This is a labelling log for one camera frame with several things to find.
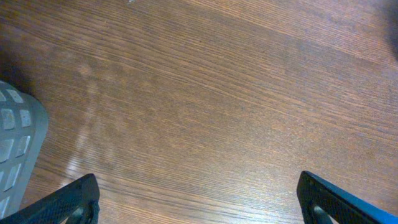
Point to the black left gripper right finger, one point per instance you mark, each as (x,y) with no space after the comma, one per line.
(323,202)

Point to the grey plastic mesh basket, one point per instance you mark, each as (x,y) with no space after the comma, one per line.
(24,125)

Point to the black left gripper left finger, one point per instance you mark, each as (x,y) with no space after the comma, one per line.
(77,202)

